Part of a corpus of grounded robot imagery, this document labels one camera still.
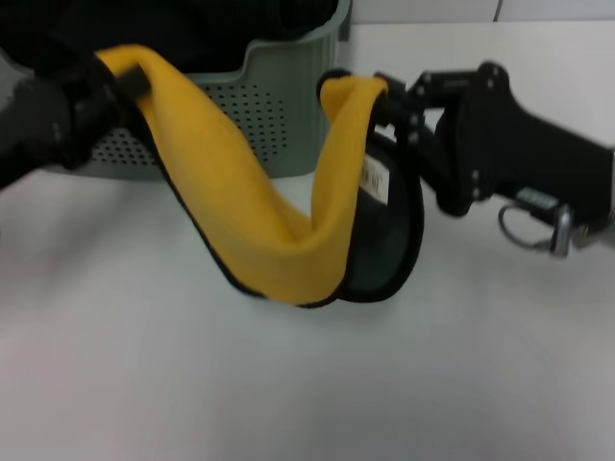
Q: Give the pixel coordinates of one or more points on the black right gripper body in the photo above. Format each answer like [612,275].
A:
[528,149]

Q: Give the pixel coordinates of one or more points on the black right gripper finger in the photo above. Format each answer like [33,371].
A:
[442,79]
[423,139]

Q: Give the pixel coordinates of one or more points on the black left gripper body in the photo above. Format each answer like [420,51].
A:
[38,125]

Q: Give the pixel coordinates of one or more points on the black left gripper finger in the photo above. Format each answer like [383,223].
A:
[130,81]
[93,72]

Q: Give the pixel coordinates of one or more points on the yellow and grey towel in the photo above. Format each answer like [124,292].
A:
[230,192]

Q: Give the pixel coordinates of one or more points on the grey-green perforated storage box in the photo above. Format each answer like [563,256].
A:
[283,120]

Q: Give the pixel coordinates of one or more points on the black cloth pile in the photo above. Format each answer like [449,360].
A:
[192,29]

